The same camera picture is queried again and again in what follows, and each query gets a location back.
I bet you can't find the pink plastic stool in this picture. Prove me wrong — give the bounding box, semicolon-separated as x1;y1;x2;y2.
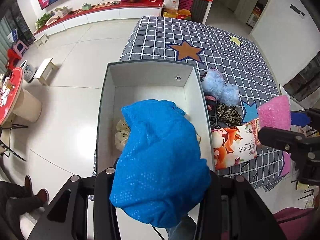
13;40;29;58

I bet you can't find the orange cartoon fox package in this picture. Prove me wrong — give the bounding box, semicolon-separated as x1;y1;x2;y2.
212;120;262;170

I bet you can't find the seated person in black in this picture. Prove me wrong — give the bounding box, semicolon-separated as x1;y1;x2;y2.
1;176;49;239

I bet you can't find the white blue ceramic pot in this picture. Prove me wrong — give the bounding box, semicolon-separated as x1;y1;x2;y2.
20;60;36;83

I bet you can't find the red white tv cabinet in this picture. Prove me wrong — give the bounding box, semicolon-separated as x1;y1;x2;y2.
34;2;163;37

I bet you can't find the light blue fluffy plush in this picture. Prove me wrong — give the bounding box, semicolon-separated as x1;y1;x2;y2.
201;69;240;106

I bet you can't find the yellow red gift box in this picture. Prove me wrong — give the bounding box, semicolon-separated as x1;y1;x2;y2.
163;9;191;20

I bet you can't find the pink foam sponge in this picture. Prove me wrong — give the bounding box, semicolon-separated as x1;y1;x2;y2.
258;95;291;131

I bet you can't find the leopard print scrunchie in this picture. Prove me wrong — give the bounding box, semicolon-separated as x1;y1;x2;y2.
216;103;242;127

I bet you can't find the pink black knitted item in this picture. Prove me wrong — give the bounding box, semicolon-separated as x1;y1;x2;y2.
200;72;217;115

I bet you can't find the grey checkered star rug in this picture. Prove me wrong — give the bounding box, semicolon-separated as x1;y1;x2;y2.
119;16;284;191

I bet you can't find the cream polka dot scrunchie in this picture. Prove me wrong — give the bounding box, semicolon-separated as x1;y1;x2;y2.
114;119;131;152

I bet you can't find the grey white storage box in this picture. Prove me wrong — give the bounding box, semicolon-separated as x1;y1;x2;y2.
96;60;215;173

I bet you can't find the white shopping bag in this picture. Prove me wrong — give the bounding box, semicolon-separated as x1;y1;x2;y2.
164;0;179;10

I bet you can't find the round red side table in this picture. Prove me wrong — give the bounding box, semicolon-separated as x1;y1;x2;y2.
1;67;42;125

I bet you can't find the small white wooden stool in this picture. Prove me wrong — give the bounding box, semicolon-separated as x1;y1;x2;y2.
34;57;58;86

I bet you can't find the blue fleece cloth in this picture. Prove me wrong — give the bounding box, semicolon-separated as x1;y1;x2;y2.
110;99;211;228

